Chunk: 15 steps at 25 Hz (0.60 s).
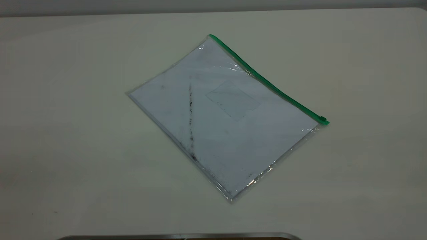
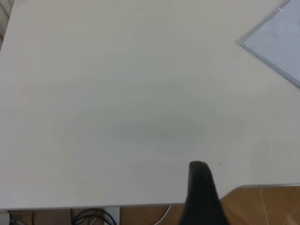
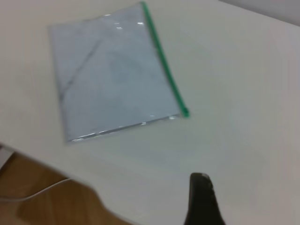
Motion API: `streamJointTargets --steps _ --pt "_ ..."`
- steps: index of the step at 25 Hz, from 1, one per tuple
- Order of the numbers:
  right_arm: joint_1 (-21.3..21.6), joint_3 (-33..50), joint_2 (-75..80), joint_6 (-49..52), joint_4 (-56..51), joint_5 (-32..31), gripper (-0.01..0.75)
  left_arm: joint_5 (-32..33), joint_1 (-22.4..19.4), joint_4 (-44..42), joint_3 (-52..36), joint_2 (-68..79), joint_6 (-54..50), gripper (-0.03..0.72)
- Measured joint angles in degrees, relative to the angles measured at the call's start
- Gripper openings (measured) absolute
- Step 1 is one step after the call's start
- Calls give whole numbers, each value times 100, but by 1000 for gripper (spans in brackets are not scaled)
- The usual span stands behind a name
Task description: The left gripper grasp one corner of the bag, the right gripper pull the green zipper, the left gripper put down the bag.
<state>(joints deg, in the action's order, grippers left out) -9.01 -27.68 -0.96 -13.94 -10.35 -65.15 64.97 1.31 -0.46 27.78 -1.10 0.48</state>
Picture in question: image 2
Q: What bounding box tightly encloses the white floor cable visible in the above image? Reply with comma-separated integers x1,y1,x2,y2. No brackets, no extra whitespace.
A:
152,205,172,224

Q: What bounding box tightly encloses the clear plastic bag green zipper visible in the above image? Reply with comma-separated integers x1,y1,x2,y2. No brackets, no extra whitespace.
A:
236,0,300,90

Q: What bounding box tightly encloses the black floor cable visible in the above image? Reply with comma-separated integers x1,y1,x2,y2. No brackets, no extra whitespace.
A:
71,208,111,225

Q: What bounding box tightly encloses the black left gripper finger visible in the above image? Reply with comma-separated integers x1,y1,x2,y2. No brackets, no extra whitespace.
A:
178,161,232,225

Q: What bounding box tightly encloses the blue floor cable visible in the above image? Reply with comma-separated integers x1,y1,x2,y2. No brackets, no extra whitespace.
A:
102,209,116,225

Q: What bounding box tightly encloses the white table leg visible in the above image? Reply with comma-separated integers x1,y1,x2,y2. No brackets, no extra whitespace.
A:
104,207,121,225

